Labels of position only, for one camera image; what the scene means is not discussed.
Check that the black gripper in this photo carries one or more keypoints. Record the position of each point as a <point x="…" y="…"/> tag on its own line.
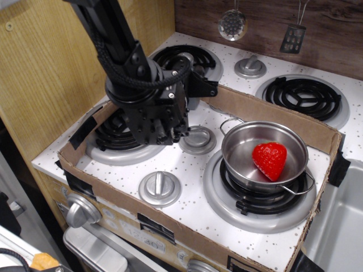
<point x="197" y="86"/>

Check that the silver pepper shaker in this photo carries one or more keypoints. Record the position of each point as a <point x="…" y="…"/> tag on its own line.
<point x="192" y="103"/>

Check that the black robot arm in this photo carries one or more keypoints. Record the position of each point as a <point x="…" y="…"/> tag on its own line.
<point x="154" y="99"/>

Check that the back left black burner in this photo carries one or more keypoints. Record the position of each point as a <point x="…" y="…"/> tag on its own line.
<point x="204" y="62"/>

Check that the black burner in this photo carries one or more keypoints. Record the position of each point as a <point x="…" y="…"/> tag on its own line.
<point x="204" y="62"/>
<point x="113" y="144"/>
<point x="309" y="95"/>
<point x="257" y="212"/>

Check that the middle silver stove knob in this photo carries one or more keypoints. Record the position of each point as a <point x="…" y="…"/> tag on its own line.
<point x="200" y="141"/>

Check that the silver stove knob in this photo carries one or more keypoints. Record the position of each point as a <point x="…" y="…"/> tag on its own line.
<point x="200" y="141"/>
<point x="160" y="189"/>
<point x="250" y="68"/>

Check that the back silver stove knob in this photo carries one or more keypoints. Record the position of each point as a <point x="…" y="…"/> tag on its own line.
<point x="250" y="68"/>

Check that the small steel pot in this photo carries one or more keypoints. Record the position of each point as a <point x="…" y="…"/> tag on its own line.
<point x="239" y="142"/>

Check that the hanging round metal strainer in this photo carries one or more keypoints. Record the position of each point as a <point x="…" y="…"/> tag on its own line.
<point x="232" y="25"/>

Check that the front left black burner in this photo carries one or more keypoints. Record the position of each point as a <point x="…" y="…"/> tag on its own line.
<point x="113" y="144"/>

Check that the red toy strawberry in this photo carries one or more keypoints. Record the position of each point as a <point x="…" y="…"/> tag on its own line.
<point x="270" y="159"/>

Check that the front silver stove knob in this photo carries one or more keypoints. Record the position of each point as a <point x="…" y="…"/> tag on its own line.
<point x="160" y="189"/>

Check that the hanging metal slotted spatula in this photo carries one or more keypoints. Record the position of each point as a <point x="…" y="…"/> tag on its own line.
<point x="295" y="33"/>

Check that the back right black burner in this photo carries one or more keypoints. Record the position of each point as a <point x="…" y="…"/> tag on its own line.
<point x="309" y="95"/>

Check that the front right black burner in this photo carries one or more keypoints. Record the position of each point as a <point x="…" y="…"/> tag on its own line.
<point x="257" y="212"/>

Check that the silver oven dial knob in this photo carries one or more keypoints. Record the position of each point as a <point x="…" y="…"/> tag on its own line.
<point x="81" y="211"/>

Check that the bottom silver oven knob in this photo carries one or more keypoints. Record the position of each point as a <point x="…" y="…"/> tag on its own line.
<point x="199" y="266"/>

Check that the grey toy sink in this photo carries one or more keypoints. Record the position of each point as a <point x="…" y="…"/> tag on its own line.
<point x="334" y="240"/>

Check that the orange object at bottom left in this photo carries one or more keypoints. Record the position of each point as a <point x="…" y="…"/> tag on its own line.
<point x="43" y="261"/>

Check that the cardboard box frame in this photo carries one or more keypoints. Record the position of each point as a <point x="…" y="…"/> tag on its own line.
<point x="189" y="229"/>

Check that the silver oven door handle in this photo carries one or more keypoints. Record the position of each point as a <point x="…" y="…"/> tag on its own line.
<point x="95" y="253"/>

